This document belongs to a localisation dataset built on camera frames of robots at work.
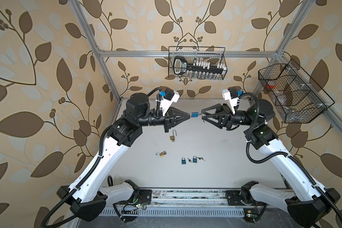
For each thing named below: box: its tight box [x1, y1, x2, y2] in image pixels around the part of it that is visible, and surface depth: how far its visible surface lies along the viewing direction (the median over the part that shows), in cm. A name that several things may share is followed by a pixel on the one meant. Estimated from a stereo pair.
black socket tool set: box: [173, 56, 228, 76], surface depth 84 cm
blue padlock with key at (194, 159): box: [192, 155, 206, 163], surface depth 90 cm
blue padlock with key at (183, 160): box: [181, 156, 193, 165], surface depth 89 cm
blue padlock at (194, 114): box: [191, 112, 200, 118], surface depth 54 cm
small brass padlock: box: [155, 150, 167, 158], surface depth 93 cm
